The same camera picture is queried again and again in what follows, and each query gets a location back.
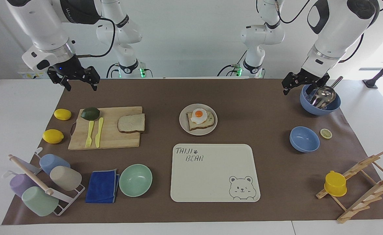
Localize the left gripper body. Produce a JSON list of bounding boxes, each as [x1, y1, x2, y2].
[[298, 68, 325, 86]]

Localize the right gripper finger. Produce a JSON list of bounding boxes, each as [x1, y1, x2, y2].
[[80, 66, 101, 91], [47, 68, 72, 92]]

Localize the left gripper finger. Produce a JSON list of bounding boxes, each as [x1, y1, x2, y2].
[[282, 72, 307, 96], [310, 74, 331, 96]]

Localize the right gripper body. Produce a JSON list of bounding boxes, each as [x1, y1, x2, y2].
[[47, 54, 90, 81]]

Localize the round beige plate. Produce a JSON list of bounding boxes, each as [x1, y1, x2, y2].
[[179, 103, 218, 136]]

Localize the metal ladle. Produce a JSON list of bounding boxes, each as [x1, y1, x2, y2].
[[309, 76, 344, 110]]

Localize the blue bowl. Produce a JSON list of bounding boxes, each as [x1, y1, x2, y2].
[[289, 126, 320, 153], [300, 84, 342, 116]]

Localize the yellow lemon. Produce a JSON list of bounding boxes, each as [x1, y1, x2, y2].
[[54, 108, 72, 121], [42, 129, 64, 144]]

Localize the green avocado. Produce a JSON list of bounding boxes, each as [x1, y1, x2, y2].
[[81, 107, 101, 121]]

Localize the yellow-green plastic knife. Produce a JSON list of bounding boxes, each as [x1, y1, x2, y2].
[[95, 117, 104, 148]]

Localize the yellow-green plastic fork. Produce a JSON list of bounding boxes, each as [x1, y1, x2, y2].
[[85, 120, 95, 148]]

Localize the bread slice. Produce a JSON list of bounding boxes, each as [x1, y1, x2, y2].
[[117, 113, 146, 133]]

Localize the black stand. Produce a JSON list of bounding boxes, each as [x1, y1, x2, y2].
[[362, 52, 383, 89]]

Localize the wooden cutting board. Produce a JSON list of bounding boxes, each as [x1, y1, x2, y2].
[[68, 106, 143, 151]]

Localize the blue cup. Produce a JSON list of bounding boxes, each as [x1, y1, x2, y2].
[[39, 154, 71, 175]]

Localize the toast slice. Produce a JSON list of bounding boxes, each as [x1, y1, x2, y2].
[[186, 111, 215, 131]]

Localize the fried egg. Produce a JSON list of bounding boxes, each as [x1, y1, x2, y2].
[[191, 108, 208, 125]]

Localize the beige cup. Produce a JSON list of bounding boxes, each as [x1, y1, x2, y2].
[[50, 165, 83, 192]]

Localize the white mug rack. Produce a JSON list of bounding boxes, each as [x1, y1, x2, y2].
[[2, 147, 86, 217]]

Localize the yellow cup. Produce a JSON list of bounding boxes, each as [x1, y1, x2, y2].
[[324, 170, 347, 197]]

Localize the blue folded cloth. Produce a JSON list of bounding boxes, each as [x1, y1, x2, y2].
[[85, 168, 120, 204]]

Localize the green bowl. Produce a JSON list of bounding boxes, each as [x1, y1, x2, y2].
[[119, 164, 153, 197]]

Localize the purple cup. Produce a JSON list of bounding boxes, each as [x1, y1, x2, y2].
[[9, 173, 37, 198]]

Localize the wooden dish rack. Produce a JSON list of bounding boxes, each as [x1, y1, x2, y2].
[[315, 149, 383, 224]]

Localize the green cup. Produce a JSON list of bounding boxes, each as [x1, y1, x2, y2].
[[21, 186, 60, 217]]

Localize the cream tray with bear print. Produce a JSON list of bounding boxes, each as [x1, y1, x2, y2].
[[170, 144, 261, 203]]

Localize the black cable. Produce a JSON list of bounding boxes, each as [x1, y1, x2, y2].
[[76, 17, 117, 58], [106, 63, 120, 79], [275, 0, 311, 24], [217, 49, 248, 77], [338, 32, 365, 64]]

